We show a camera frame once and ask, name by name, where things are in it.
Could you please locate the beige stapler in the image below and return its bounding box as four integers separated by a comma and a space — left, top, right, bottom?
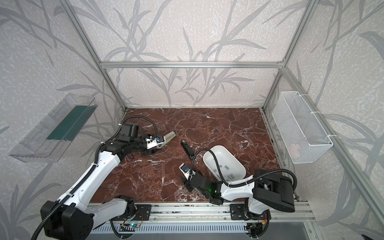
163, 131, 176, 147

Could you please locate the black stapler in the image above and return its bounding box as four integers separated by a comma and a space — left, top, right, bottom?
181, 140, 195, 160

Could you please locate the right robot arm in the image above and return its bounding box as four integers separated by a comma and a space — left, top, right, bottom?
179, 164, 297, 220

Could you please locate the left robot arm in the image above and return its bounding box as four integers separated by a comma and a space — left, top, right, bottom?
32, 123, 169, 240

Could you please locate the white oval tray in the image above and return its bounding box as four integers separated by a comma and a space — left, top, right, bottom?
203, 145, 246, 182

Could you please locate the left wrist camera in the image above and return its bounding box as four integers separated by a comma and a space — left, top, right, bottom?
145, 136, 166, 150

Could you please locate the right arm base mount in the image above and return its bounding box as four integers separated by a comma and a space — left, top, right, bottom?
230, 204, 271, 221

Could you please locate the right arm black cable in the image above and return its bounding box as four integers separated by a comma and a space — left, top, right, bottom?
190, 148, 298, 193

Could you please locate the aluminium front rail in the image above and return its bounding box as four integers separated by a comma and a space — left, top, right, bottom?
83, 201, 316, 224

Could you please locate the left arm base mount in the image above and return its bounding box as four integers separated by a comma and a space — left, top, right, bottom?
113, 204, 152, 222

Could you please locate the clear plastic wall bin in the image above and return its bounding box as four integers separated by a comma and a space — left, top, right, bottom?
9, 94, 98, 163

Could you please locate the white wire basket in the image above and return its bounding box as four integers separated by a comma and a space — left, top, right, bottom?
272, 91, 334, 164

